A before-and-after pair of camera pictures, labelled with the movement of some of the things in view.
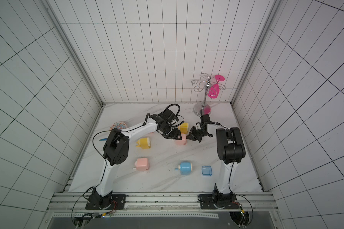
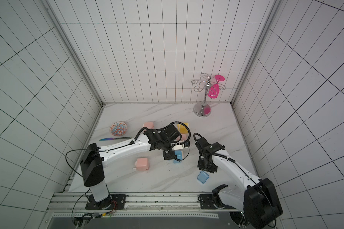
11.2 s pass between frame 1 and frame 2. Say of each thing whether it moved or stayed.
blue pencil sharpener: moved
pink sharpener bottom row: stayed
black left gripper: moved
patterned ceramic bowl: stayed
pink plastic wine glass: stayed
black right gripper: moved
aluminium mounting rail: stayed
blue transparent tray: moved
